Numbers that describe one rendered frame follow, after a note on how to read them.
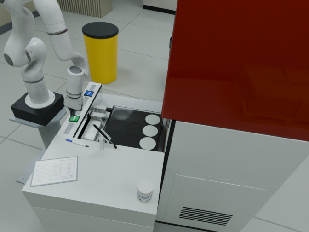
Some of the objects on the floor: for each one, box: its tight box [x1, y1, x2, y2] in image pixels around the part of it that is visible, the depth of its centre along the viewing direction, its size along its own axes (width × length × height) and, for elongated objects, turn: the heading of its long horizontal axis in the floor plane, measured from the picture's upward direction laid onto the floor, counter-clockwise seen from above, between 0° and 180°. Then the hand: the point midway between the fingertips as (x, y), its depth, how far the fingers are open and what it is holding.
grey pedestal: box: [9, 106, 67, 185], centre depth 193 cm, size 51×44×82 cm
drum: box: [82, 22, 119, 84], centre depth 318 cm, size 47×47×74 cm
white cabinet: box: [30, 205, 154, 232], centre depth 175 cm, size 64×96×82 cm, turn 167°
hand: (72, 113), depth 136 cm, fingers closed
